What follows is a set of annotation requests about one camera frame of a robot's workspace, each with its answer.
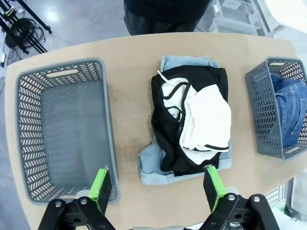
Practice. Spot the grey plastic lattice basket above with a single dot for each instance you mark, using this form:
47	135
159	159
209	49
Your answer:
72	124
260	107

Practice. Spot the white top with black trim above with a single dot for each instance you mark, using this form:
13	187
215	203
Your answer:
208	119

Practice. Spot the black camera tripod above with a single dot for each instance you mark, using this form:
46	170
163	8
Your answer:
48	30

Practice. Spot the white rectangular table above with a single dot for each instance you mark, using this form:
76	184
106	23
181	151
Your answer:
292	12

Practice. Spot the black garment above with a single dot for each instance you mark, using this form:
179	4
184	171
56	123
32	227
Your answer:
165	134

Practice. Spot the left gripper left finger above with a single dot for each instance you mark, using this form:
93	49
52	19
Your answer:
99	189

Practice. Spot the light blue denim shorts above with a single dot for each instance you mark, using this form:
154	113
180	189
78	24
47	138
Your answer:
149	165

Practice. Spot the person in black t-shirt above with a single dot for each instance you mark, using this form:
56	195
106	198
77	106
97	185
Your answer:
163	14

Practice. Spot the dark blue jeans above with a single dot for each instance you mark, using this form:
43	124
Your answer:
291	107

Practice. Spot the clear plastic storage bin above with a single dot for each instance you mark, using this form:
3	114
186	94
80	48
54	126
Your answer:
230	24

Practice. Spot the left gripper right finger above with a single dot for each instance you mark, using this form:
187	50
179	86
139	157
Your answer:
216	189

